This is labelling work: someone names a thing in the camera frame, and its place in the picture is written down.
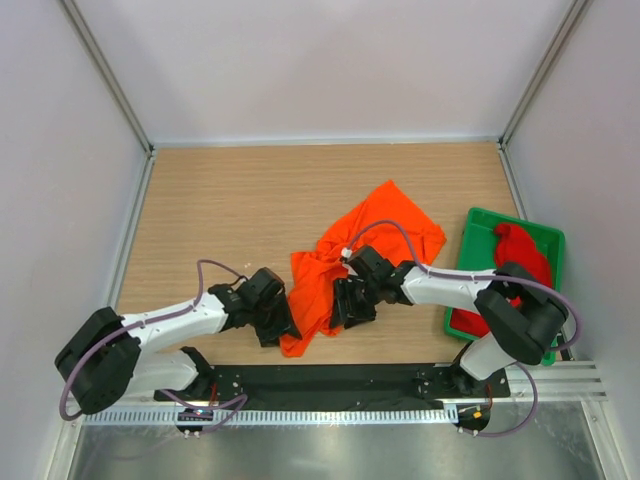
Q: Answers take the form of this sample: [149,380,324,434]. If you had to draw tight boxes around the left aluminium frame post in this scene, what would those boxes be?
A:
[58,0,154,157]

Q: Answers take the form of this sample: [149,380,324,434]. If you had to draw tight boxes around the white slotted cable duct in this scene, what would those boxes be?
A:
[84,404,458,427]

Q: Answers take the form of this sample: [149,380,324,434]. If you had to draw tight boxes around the right aluminium frame post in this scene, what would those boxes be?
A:
[498,0,592,151]

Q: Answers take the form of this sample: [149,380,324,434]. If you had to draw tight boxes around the orange t shirt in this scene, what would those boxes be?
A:
[279,180,446,358]

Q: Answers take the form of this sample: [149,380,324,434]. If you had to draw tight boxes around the red t shirt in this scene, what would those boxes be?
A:
[450,223,552,338]

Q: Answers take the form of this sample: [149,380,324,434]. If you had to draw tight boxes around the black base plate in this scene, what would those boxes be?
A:
[176,363,510,412]

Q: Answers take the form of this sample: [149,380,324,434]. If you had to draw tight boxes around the green plastic bin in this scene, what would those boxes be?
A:
[443,206,567,367]

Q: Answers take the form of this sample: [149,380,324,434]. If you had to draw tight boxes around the aluminium frame post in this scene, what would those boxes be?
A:
[58,0,154,157]
[498,0,592,151]

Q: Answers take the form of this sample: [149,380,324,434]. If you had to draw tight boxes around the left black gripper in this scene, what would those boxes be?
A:
[249,291,301,346]

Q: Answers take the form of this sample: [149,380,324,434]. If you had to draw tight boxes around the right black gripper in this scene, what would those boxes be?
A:
[329,276,382,329]

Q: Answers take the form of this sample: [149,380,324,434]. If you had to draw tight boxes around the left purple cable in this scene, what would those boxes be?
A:
[58,258,250,441]

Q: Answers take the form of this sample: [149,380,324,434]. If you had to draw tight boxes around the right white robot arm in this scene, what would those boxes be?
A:
[330,246,570,396]

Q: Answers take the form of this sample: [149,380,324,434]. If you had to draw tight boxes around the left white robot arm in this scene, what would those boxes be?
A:
[54,267,301,421]

